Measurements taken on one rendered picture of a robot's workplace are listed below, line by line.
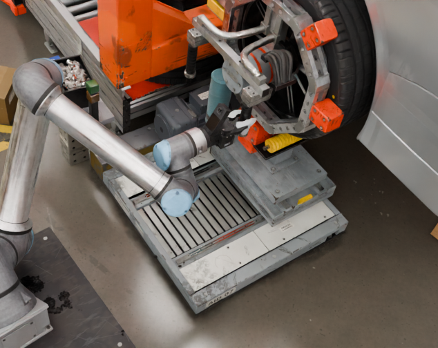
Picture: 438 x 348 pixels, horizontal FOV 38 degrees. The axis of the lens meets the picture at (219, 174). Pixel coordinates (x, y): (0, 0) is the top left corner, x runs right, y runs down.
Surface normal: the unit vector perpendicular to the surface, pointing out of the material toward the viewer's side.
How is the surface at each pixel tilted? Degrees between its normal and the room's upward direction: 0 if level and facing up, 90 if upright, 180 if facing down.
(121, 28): 90
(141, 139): 0
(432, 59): 90
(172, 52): 90
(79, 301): 0
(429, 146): 90
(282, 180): 0
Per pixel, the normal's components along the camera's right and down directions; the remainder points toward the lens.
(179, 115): 0.11, -0.63
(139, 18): 0.56, 0.68
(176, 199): 0.01, 0.35
